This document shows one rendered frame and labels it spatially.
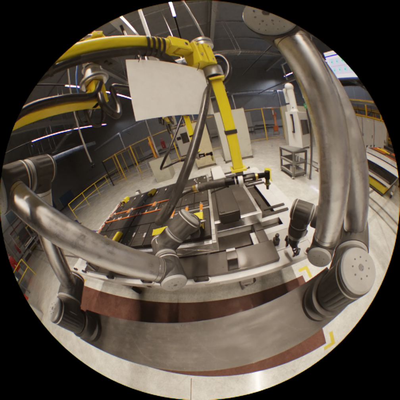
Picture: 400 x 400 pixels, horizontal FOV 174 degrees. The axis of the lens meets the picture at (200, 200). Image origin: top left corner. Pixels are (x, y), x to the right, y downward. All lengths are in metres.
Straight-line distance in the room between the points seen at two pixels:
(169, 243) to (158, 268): 0.16
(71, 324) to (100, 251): 0.78
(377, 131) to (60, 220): 9.20
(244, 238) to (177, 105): 1.04
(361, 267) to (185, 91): 0.86
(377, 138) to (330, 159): 8.53
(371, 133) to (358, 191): 8.42
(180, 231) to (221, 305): 1.30
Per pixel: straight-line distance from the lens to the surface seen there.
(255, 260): 0.90
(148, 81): 0.45
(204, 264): 0.94
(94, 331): 1.20
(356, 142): 0.57
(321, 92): 0.35
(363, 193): 0.63
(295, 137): 3.26
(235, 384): 1.80
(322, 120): 0.35
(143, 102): 0.41
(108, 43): 0.51
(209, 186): 0.72
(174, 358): 0.85
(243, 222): 1.06
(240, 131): 5.50
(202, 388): 1.88
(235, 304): 1.70
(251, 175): 0.72
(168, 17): 10.67
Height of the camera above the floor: 1.66
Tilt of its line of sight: 30 degrees down
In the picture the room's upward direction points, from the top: 18 degrees counter-clockwise
